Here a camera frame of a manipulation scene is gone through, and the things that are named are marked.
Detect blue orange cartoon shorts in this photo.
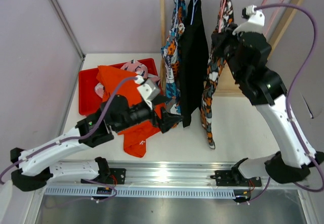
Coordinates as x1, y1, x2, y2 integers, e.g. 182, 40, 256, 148
161, 0, 186, 115

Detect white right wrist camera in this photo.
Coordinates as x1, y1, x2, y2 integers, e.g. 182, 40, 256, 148
232, 5, 265, 35

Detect white slotted cable duct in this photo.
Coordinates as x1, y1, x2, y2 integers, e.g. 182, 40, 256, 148
45, 186, 235, 199

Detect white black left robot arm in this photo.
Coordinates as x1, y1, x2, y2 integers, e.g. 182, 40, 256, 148
10, 95, 182, 192

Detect wooden clothes rack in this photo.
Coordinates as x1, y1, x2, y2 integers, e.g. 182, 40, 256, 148
159, 0, 304, 97

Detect blue wire hanger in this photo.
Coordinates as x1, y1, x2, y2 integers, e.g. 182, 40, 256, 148
173, 0, 182, 32
190, 0, 198, 26

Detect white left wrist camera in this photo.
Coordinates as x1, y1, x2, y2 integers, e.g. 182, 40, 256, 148
135, 75, 160, 110

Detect black shorts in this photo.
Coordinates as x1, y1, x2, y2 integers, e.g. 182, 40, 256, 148
179, 0, 209, 127

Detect pink patterned shorts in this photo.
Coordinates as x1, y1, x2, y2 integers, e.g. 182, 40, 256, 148
94, 60, 160, 102

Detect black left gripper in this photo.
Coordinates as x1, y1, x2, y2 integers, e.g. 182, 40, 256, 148
114, 94, 183, 133

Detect red plastic tray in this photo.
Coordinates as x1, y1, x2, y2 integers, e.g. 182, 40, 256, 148
78, 58, 158, 116

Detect aluminium mounting rail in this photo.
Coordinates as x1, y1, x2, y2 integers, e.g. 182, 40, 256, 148
33, 161, 310, 190

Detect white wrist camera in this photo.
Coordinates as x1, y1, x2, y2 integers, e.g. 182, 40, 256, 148
135, 75, 160, 110
232, 5, 265, 35

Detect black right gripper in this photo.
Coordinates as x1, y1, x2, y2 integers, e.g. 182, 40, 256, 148
212, 23, 248, 81

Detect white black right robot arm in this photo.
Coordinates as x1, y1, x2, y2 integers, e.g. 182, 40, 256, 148
211, 24, 323, 186

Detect orange grey camouflage shorts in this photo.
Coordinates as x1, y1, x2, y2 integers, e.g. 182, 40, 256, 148
200, 0, 234, 150

